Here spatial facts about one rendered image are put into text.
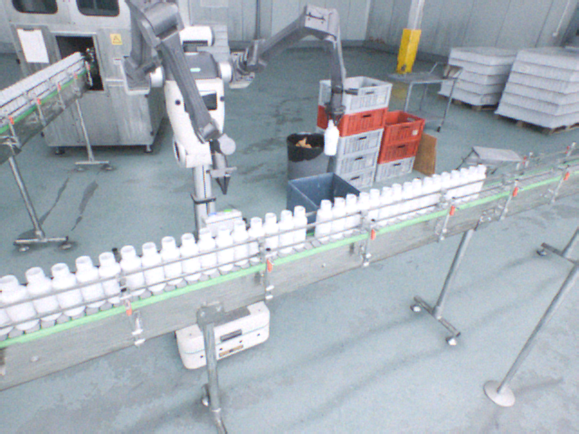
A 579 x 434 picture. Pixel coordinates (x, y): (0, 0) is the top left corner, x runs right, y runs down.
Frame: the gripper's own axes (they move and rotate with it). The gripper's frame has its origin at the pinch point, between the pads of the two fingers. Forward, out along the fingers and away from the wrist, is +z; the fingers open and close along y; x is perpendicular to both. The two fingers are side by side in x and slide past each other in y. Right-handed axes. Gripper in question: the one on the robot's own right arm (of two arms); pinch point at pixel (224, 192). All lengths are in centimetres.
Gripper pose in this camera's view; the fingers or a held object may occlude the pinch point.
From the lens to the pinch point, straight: 138.5
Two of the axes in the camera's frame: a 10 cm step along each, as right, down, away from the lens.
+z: 1.2, 9.6, 2.6
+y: 8.8, -2.2, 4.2
